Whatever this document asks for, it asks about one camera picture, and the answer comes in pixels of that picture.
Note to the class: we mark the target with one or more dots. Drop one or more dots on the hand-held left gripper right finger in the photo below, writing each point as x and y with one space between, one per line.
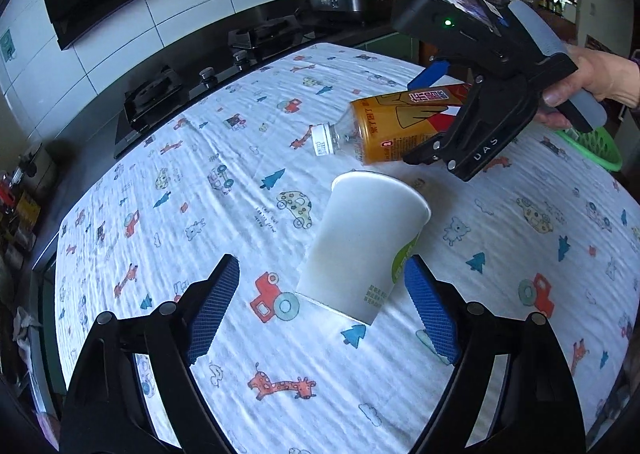
432 319

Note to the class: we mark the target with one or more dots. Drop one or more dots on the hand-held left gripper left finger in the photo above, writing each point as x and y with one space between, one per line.
212 314

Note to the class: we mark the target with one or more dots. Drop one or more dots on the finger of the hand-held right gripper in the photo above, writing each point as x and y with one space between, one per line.
430 74
475 153

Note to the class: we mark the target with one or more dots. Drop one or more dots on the plastic bottle with orange label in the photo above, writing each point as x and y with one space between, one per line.
390 128

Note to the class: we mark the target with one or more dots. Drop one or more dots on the white paper cup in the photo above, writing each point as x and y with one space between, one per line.
360 244

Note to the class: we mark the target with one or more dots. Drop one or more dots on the green plastic mesh basket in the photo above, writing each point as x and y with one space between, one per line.
607 153

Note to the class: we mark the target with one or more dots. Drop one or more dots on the person's right hand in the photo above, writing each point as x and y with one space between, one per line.
610 78

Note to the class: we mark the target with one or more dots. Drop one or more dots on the green kitchen cabinet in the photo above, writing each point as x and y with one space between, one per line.
395 46

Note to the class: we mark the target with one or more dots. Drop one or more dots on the cartoon printed white tablecloth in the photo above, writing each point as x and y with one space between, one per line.
200 234

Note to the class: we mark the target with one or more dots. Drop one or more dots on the black gas stove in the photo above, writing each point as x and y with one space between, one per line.
155 93

